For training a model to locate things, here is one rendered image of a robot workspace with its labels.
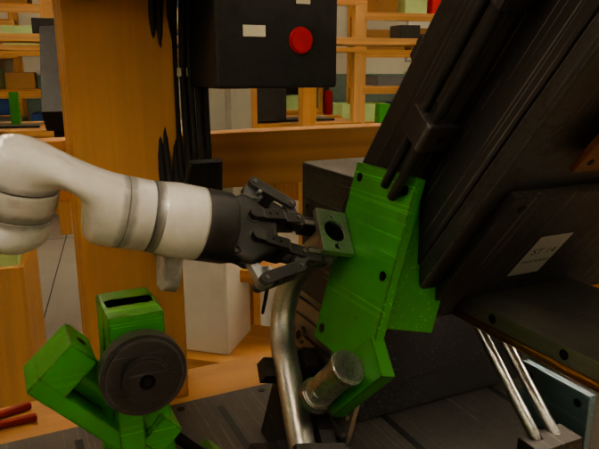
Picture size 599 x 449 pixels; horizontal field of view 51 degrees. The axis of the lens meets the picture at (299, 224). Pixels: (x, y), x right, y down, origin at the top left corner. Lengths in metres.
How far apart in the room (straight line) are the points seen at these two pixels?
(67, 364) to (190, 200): 0.18
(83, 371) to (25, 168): 0.18
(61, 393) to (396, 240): 0.34
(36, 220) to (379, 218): 0.33
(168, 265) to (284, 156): 0.45
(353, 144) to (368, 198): 0.44
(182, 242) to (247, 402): 0.41
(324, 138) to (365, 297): 0.48
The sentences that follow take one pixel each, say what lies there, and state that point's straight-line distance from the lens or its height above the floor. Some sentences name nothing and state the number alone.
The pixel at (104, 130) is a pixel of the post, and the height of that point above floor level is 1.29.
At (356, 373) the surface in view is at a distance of 0.65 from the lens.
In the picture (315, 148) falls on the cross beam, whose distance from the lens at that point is 1.08.
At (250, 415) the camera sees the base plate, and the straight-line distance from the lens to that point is 0.93.
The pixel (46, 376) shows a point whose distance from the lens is 0.58.
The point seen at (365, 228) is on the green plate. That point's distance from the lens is 0.68.
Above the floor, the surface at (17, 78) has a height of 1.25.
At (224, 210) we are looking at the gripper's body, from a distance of 0.62.
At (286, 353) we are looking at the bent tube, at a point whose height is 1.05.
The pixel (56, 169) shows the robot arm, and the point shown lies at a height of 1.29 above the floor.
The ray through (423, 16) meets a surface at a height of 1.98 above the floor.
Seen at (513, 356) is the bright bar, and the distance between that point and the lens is 0.75.
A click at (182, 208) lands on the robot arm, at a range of 0.60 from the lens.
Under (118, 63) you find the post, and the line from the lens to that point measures 0.88.
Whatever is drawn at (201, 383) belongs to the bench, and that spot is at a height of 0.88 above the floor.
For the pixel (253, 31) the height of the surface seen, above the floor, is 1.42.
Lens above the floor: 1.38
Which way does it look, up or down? 14 degrees down
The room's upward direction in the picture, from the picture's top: straight up
